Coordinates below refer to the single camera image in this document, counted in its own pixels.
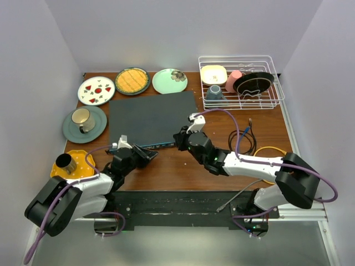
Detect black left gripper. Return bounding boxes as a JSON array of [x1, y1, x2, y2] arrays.
[[122, 144, 157, 177]]

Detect blue ethernet cable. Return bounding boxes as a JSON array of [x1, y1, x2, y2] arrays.
[[237, 126, 252, 152]]

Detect black cable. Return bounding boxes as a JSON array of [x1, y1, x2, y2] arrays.
[[227, 117, 258, 156]]

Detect grey ethernet cable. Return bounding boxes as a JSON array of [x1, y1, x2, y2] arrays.
[[216, 178, 263, 213]]

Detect yellow ethernet cable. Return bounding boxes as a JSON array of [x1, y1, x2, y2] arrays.
[[253, 146, 289, 186]]

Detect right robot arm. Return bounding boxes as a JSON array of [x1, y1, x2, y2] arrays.
[[173, 126, 320, 218]]

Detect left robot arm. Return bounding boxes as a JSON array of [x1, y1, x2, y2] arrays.
[[24, 141, 158, 237]]

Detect grey blue mug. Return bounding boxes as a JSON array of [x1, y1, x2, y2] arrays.
[[205, 85, 227, 100]]

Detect pink cup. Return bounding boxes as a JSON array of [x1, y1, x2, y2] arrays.
[[225, 70, 242, 93]]

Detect yellow scalloped plate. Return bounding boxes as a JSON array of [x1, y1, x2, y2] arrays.
[[50, 150, 95, 180]]

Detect cream square bowl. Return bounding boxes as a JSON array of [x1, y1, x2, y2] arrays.
[[200, 65, 228, 85]]

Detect mint green flower plate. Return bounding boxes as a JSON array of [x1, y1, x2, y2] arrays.
[[152, 69, 188, 94]]

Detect grey green saucer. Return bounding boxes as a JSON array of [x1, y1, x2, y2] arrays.
[[62, 106, 108, 144]]

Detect yellow woven pattern plate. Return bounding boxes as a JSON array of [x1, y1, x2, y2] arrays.
[[114, 68, 151, 96]]

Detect cream ceramic mug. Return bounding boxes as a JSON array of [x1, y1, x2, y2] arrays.
[[71, 108, 96, 134]]

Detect black round plate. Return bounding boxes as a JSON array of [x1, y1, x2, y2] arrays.
[[234, 72, 275, 96]]

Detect white strawberry pattern plate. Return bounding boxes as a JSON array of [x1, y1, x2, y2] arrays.
[[77, 76, 115, 106]]

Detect dark bronze mug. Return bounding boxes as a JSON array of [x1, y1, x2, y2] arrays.
[[55, 153, 77, 175]]

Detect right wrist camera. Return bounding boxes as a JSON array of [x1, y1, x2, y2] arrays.
[[186, 113, 206, 134]]

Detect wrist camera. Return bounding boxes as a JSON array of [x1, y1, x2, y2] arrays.
[[186, 113, 206, 134], [112, 135, 132, 150]]

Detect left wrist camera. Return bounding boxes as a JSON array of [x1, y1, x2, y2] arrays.
[[112, 135, 132, 150]]

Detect black network switch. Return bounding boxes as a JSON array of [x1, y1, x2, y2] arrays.
[[109, 91, 197, 150]]

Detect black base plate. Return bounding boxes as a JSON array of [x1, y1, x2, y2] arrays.
[[82, 191, 280, 232]]

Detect white wire dish rack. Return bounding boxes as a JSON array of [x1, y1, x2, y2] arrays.
[[198, 55, 285, 110]]

